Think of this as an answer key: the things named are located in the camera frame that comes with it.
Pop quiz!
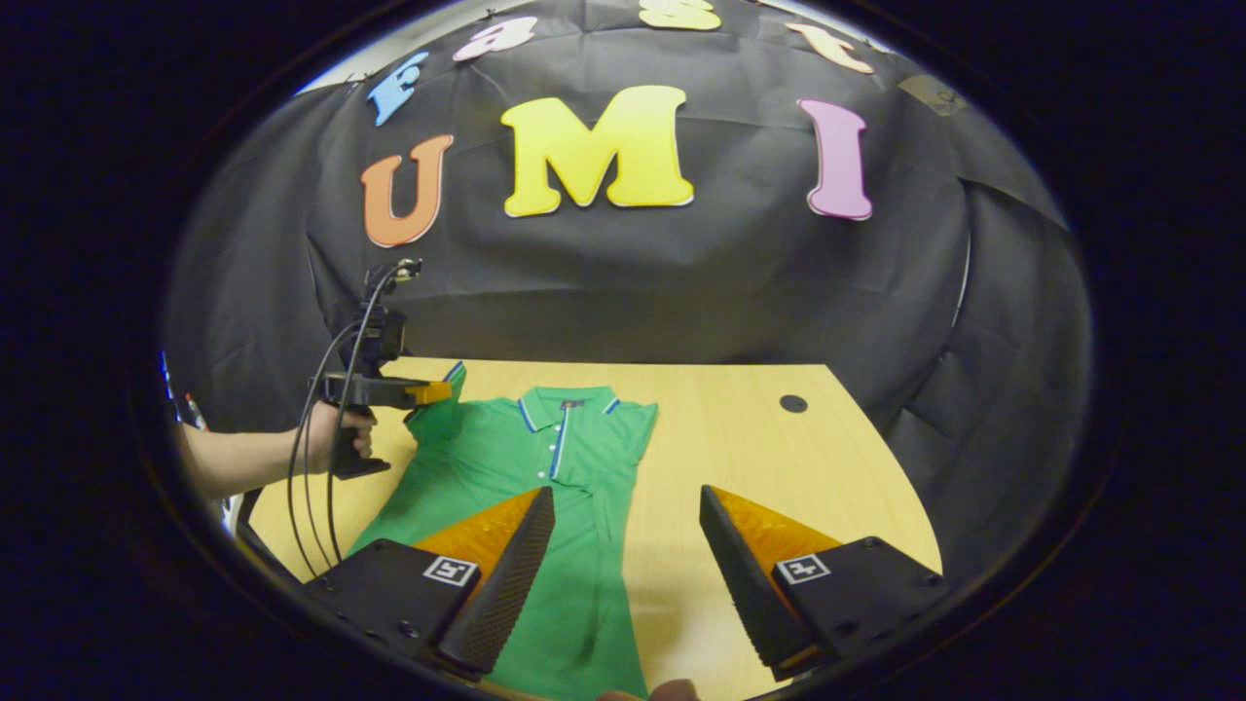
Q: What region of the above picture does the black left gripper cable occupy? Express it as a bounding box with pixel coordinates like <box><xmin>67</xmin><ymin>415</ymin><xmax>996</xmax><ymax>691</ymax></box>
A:
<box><xmin>287</xmin><ymin>263</ymin><xmax>400</xmax><ymax>580</ymax></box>

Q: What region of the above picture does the green T-shirt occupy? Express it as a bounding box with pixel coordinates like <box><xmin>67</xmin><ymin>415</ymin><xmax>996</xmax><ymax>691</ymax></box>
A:
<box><xmin>346</xmin><ymin>360</ymin><xmax>660</xmax><ymax>701</ymax></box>

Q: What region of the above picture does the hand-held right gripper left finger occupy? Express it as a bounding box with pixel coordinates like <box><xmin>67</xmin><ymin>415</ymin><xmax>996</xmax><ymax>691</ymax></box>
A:
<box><xmin>307</xmin><ymin>485</ymin><xmax>556</xmax><ymax>681</ymax></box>

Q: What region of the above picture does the black backdrop cloth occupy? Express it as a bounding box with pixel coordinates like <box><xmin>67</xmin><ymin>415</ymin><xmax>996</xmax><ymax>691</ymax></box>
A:
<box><xmin>161</xmin><ymin>0</ymin><xmax>1096</xmax><ymax>585</ymax></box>

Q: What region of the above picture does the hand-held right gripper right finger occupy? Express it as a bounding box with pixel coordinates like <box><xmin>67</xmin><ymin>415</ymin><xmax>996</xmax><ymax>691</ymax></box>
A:
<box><xmin>699</xmin><ymin>484</ymin><xmax>947</xmax><ymax>683</ymax></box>

